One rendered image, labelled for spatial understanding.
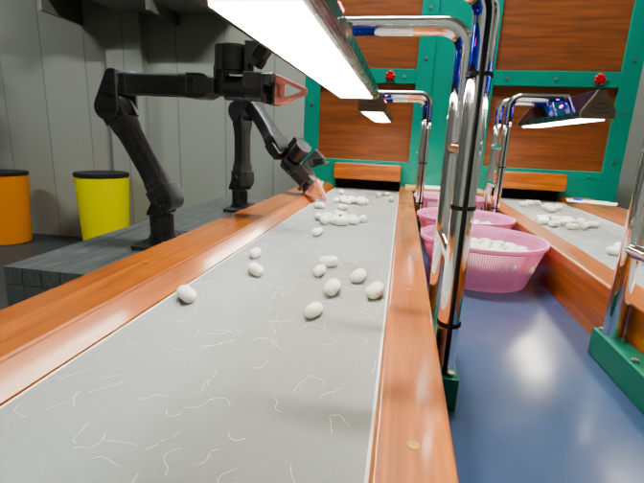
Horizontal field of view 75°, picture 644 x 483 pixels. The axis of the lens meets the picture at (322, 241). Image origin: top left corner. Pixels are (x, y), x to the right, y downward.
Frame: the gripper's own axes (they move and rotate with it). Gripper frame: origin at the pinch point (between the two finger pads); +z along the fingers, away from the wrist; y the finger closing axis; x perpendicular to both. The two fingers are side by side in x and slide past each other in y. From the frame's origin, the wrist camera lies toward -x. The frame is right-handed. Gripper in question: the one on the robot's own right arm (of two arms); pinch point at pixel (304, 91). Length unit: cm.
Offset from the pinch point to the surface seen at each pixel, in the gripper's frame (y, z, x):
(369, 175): 88, 13, 26
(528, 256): -20, 50, 30
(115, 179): 188, -183, 51
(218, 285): -47, -2, 33
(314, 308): -55, 15, 31
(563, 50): 93, 86, -30
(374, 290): -47, 22, 31
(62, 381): -74, -5, 33
